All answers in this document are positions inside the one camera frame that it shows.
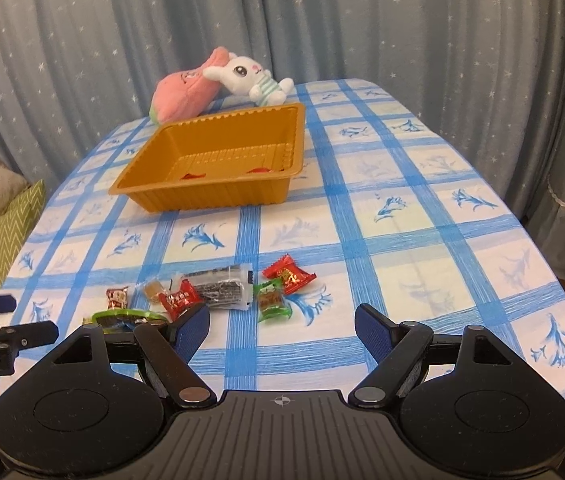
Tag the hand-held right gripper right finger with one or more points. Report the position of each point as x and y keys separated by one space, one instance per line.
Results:
x=372 y=331

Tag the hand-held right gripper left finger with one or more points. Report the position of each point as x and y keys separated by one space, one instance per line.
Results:
x=191 y=329

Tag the red snack packet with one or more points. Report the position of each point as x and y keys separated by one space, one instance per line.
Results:
x=180 y=301

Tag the clear black sesame bar packet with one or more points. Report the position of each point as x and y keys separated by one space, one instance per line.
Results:
x=220 y=290

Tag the clear caramel candy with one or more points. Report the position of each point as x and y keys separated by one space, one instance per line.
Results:
x=151 y=290

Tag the green snack packet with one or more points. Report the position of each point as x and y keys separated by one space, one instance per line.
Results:
x=122 y=317

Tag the small brown candy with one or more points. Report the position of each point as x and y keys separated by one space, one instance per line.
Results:
x=117 y=298

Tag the green candy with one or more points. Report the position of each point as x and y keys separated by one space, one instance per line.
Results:
x=271 y=302

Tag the red candy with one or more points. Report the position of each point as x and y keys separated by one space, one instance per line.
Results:
x=261 y=170
x=192 y=176
x=287 y=276

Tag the yellow plastic tray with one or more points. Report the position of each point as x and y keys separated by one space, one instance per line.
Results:
x=212 y=195

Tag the green zigzag cushion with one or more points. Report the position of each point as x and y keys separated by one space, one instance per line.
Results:
x=12 y=240

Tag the blue checked tablecloth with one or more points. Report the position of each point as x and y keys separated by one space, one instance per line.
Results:
x=412 y=240

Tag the pink plush toy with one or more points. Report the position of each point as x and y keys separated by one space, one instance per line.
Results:
x=182 y=95

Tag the white bunny plush toy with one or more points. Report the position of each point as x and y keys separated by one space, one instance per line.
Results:
x=245 y=72

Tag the grey star print curtain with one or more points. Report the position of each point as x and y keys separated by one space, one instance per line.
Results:
x=312 y=20

